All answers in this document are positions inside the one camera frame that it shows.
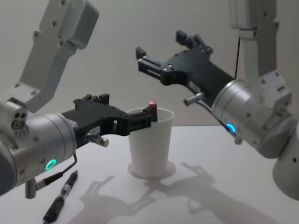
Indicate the silver and grey right robot arm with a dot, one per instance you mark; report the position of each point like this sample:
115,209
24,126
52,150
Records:
247,107

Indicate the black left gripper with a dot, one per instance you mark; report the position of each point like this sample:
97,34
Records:
93,116

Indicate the silver and grey left robot arm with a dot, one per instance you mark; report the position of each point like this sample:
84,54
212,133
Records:
49,130

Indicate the white round coaster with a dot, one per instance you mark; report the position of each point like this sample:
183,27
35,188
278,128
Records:
171,170

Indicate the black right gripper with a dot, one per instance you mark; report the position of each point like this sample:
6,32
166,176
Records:
198,67

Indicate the black pen with red cap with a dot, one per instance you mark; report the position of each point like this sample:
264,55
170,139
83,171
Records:
153,103

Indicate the white paper cup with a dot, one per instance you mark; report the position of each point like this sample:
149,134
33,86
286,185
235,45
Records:
150,151

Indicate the white table cloth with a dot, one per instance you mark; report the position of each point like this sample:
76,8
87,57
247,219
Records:
210,200

